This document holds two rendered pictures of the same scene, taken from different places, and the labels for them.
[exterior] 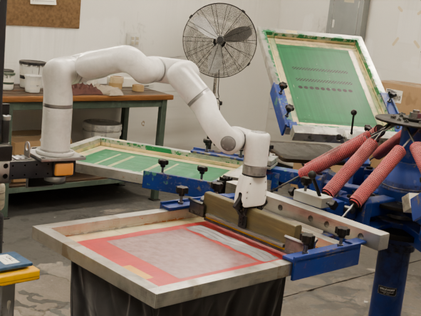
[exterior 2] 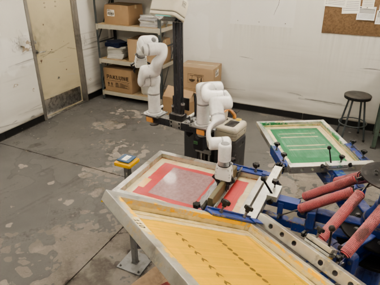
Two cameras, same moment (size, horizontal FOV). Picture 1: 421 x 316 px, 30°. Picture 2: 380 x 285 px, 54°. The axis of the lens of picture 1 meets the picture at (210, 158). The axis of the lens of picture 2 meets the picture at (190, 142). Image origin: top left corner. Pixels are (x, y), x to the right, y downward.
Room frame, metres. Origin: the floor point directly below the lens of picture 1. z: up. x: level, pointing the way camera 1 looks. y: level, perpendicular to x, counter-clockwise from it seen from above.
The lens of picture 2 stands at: (1.53, -1.83, 2.23)
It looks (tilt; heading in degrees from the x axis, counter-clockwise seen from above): 26 degrees down; 69
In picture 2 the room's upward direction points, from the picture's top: straight up
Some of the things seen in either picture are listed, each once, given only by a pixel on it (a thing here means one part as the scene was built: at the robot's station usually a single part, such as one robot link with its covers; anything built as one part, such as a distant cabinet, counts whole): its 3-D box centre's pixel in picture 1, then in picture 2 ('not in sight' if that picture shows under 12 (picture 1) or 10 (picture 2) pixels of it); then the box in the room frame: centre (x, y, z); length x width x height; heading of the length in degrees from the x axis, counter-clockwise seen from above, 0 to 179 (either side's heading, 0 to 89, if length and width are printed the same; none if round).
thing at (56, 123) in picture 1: (54, 128); (204, 113); (2.54, 0.52, 1.21); 0.16 x 0.13 x 0.15; 38
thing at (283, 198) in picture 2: (321, 208); (283, 201); (2.63, -0.40, 1.02); 0.17 x 0.06 x 0.05; 133
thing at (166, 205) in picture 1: (197, 208); (243, 172); (2.61, 0.03, 0.98); 0.30 x 0.05 x 0.07; 133
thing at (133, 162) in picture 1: (185, 149); (315, 141); (3.23, 0.11, 1.05); 1.08 x 0.61 x 0.23; 73
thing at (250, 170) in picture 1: (255, 168); (225, 162); (2.39, -0.14, 1.18); 0.09 x 0.07 x 0.03; 133
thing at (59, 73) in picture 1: (60, 81); (204, 93); (2.54, 0.51, 1.37); 0.13 x 0.10 x 0.16; 168
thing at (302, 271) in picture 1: (321, 258); not in sight; (2.21, -0.36, 0.98); 0.30 x 0.05 x 0.07; 133
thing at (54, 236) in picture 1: (198, 242); (191, 185); (2.24, 0.01, 0.97); 0.79 x 0.58 x 0.04; 133
